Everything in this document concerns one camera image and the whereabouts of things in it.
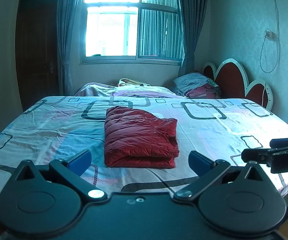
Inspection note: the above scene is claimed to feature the bright window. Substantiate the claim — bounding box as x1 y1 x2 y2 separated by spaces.
81 0 184 63

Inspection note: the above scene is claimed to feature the yellow cloth near window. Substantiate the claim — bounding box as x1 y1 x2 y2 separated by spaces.
118 78 151 87

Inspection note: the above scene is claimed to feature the dark wooden door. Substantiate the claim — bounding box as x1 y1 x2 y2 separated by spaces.
15 0 59 111

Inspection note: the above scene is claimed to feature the red white scalloped headboard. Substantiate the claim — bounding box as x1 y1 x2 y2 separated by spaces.
202 59 274 111

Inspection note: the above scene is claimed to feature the grey-blue curtain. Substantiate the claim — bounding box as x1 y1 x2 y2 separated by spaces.
56 0 83 95
177 0 207 76

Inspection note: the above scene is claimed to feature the wall power socket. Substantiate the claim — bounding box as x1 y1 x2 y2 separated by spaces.
265 30 276 40

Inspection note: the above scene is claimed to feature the white power cable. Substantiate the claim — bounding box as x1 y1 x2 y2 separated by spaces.
259 0 281 106

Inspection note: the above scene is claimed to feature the pink folded blanket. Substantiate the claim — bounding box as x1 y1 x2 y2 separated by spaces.
75 82 183 99

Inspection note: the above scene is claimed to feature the grey-blue left curtain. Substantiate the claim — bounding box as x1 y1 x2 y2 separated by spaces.
56 0 83 95

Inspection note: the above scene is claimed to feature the grey-blue right curtain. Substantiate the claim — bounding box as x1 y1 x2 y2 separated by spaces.
177 0 207 76

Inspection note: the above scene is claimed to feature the red quilted down jacket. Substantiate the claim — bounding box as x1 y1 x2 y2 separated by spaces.
104 106 179 168

